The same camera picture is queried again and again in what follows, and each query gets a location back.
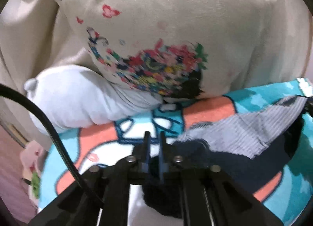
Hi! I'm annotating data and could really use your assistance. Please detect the turquoise cartoon fleece blanket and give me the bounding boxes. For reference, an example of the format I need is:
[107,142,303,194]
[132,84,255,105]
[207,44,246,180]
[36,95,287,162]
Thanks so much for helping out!
[38,77,313,226]

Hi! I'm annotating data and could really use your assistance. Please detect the navy striped pants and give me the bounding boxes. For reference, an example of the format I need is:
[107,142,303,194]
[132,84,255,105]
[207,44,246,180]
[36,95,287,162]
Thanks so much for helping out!
[143,95,309,218]

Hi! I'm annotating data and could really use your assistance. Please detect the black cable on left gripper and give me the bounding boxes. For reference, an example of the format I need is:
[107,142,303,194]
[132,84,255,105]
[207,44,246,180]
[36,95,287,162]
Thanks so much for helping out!
[0,83,105,207]

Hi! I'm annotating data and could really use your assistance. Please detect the cream floral butterfly pillow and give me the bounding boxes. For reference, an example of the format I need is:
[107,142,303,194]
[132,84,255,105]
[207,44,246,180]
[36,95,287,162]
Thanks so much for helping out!
[55,0,276,98]

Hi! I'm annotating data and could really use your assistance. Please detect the white pillow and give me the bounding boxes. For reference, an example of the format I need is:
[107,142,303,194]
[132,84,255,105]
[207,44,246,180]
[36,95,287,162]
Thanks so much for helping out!
[24,65,175,133]

